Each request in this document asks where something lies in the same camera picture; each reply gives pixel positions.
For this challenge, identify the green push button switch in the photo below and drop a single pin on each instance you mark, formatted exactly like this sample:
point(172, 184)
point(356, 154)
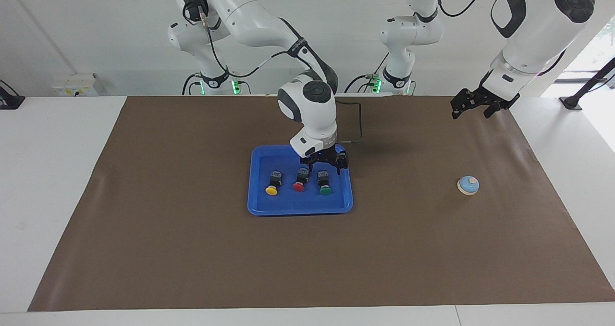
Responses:
point(325, 184)

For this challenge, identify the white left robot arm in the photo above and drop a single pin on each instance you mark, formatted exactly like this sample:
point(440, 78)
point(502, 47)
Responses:
point(533, 28)

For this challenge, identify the black clamp stand base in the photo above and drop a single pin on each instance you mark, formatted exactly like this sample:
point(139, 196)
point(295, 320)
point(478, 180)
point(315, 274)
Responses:
point(9, 102)

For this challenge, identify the blue plastic tray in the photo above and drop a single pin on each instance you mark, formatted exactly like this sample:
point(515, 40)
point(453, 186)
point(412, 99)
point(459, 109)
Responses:
point(269, 206)

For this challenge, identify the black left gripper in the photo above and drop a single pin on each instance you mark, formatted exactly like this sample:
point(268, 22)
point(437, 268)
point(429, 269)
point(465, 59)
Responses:
point(476, 98)

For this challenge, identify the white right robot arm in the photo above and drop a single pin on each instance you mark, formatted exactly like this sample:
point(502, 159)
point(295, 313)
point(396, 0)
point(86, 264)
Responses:
point(307, 109)

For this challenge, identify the light blue desk bell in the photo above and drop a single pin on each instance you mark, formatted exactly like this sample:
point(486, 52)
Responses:
point(467, 185)

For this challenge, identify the yellow push button switch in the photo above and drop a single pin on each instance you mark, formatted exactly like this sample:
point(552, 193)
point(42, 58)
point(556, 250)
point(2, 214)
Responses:
point(274, 184)

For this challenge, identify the white wall socket box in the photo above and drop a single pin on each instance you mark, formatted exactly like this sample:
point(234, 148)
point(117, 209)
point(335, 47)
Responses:
point(72, 85)

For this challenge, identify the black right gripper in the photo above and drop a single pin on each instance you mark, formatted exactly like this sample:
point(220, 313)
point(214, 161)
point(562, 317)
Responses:
point(324, 155)

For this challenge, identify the red push button switch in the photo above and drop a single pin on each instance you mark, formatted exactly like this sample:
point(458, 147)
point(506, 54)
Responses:
point(301, 181)

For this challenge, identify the brown table mat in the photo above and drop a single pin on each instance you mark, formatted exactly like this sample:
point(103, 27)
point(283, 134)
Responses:
point(307, 258)

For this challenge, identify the black slanted stand pole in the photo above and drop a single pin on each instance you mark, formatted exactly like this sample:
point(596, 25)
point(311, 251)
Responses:
point(571, 102)

